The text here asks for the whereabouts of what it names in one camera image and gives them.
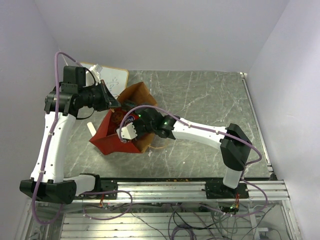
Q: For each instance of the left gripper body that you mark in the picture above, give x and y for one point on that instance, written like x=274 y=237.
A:
x=99 y=102

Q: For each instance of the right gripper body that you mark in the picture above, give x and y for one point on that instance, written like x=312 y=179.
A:
x=141 y=128

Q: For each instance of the red snack packet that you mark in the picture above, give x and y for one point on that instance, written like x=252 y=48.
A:
x=118 y=116

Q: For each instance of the red paper bag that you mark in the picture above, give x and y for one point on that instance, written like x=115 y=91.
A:
x=107 y=140

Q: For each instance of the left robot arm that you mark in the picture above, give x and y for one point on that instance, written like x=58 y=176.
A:
x=80 y=87

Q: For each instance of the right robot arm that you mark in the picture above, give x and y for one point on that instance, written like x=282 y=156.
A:
x=232 y=142

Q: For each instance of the small whiteboard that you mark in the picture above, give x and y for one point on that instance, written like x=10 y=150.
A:
x=115 y=78

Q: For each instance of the white marker pen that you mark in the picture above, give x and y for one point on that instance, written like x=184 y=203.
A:
x=91 y=128

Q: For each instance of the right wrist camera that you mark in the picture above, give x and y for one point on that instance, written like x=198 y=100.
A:
x=127 y=132

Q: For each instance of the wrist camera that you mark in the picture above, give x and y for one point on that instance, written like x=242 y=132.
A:
x=127 y=132
x=96 y=71

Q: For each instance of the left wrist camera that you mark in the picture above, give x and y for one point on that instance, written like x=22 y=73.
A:
x=96 y=71

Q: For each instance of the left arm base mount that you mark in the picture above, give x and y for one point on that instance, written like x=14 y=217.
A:
x=109 y=186

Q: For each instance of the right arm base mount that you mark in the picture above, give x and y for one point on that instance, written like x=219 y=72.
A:
x=216 y=190

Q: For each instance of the aluminium frame rail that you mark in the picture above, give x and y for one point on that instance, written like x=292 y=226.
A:
x=191 y=191

